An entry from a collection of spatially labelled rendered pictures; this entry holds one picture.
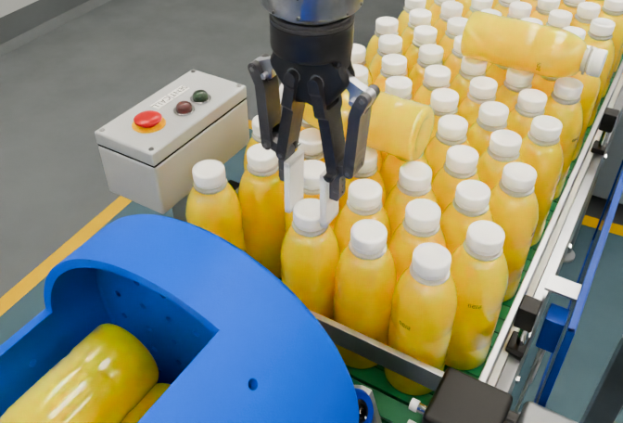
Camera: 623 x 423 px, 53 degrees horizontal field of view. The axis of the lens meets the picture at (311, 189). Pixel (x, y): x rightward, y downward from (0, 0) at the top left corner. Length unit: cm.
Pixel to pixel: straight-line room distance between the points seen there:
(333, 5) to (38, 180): 231
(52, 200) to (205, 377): 224
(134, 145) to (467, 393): 48
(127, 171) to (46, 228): 166
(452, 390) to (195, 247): 32
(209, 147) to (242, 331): 49
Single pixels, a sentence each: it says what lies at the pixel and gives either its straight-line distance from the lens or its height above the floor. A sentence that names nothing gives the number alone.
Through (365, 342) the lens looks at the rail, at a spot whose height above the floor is 98.
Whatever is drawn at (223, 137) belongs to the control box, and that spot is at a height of 104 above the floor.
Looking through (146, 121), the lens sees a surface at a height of 111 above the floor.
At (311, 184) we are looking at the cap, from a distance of 74.
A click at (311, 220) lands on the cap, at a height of 110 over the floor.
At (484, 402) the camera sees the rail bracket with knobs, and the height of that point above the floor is 100.
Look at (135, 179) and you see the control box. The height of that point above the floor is 105.
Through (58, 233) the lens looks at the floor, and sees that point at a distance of 246.
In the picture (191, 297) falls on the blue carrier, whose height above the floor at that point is 123.
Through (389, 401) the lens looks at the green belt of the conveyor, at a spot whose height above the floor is 90.
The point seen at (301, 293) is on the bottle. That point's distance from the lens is 74.
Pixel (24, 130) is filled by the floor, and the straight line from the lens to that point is 310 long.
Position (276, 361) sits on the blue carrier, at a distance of 43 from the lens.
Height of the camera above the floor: 154
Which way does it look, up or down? 39 degrees down
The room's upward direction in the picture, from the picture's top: straight up
